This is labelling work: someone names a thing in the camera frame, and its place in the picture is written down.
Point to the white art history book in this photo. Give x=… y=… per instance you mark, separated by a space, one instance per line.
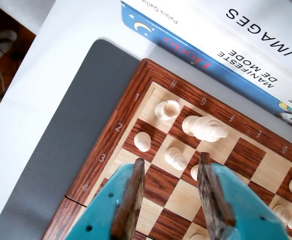
x=261 y=20

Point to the wooden chessboard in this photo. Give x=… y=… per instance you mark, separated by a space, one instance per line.
x=161 y=180

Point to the light wooden king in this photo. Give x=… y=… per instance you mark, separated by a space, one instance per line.
x=203 y=128

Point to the grey mat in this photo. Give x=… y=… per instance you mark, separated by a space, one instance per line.
x=61 y=150

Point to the blue Dodo book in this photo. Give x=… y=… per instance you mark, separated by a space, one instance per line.
x=186 y=50

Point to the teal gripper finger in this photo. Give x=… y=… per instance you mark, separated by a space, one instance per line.
x=103 y=210
x=241 y=210

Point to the white Manifeste de Mode book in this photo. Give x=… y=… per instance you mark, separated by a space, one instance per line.
x=198 y=25

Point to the light wooden rook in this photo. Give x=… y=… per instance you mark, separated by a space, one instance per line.
x=166 y=111

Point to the white crumpled cloth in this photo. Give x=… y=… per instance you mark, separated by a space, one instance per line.
x=1 y=50

